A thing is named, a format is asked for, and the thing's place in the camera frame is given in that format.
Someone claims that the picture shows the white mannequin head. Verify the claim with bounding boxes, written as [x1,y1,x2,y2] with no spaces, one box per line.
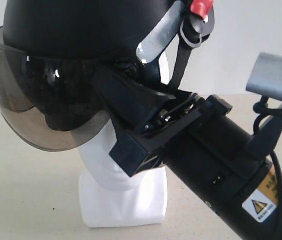
[77,49,170,229]

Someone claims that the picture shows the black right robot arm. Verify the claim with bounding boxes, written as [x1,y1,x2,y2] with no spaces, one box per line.
[91,65,282,240]

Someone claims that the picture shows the black helmet with visor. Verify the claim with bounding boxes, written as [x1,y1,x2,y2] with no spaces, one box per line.
[0,0,215,152]

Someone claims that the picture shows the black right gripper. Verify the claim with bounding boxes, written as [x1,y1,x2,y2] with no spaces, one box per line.
[91,67,233,177]

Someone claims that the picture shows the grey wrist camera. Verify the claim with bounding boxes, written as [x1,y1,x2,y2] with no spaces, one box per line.
[246,52,282,101]

